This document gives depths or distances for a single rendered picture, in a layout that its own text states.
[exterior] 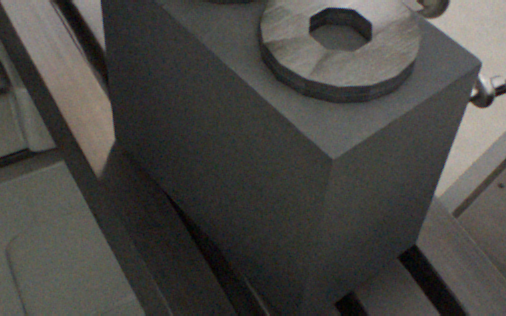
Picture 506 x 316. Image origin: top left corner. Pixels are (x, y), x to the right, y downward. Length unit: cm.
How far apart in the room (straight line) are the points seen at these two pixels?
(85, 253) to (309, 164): 71
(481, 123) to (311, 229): 163
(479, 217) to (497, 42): 120
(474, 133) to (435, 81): 159
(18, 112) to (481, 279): 48
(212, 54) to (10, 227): 58
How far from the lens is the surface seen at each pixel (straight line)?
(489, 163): 149
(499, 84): 139
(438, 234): 66
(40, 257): 111
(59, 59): 76
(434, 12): 134
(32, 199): 100
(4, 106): 90
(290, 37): 48
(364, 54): 48
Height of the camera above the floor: 149
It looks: 53 degrees down
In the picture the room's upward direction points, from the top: 2 degrees clockwise
